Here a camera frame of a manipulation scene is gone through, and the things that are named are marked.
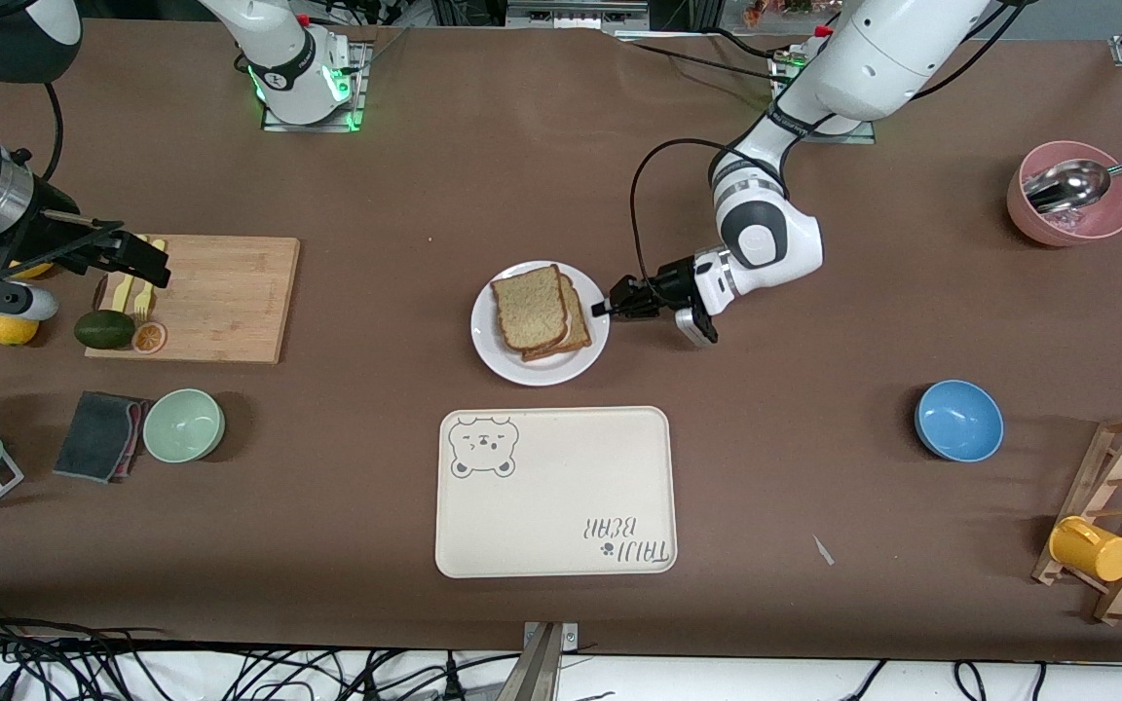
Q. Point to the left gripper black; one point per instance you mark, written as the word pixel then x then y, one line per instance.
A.
pixel 675 278

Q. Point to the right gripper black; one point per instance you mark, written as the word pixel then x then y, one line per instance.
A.
pixel 62 243

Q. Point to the toy bread slice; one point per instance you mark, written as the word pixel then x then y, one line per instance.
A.
pixel 580 336
pixel 530 307

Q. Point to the white round plate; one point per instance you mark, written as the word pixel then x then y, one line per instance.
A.
pixel 522 370

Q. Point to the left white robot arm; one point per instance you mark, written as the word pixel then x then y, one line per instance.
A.
pixel 873 58

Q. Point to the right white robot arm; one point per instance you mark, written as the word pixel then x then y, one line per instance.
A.
pixel 274 54

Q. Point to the yellow plastic fork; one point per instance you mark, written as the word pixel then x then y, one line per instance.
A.
pixel 144 302

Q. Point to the yellow plastic knife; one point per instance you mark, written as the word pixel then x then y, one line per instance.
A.
pixel 123 294

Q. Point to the toy orange slice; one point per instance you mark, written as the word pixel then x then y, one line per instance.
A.
pixel 149 338

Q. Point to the toy green avocado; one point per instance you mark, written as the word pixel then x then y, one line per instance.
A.
pixel 103 330

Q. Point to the bamboo cutting board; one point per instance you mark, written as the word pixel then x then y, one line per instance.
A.
pixel 230 302

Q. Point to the yellow toy lemon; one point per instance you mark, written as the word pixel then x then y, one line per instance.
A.
pixel 30 270
pixel 11 331

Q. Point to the mint green bowl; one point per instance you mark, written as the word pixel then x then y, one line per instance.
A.
pixel 183 425

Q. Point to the grey pink folded cloth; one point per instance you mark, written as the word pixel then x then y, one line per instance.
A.
pixel 93 433

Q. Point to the cream bear print tray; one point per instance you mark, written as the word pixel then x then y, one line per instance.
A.
pixel 561 487

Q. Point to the small paper scrap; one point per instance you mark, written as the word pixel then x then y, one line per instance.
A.
pixel 823 550

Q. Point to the blue bowl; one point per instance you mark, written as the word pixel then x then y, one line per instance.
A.
pixel 958 421

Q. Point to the clear plastic ice pieces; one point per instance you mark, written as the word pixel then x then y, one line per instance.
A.
pixel 1067 221

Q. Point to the metal scoop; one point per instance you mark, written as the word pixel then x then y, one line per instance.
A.
pixel 1067 185

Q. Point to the pink bowl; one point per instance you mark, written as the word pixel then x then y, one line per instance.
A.
pixel 1116 219

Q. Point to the wooden peg cup rack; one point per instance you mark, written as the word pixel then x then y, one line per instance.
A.
pixel 1121 458

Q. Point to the yellow mug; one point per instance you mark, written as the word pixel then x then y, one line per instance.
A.
pixel 1092 550

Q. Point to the aluminium profile rail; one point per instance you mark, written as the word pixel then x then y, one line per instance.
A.
pixel 571 12

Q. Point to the metal table edge bracket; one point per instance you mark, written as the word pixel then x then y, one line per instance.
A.
pixel 546 662

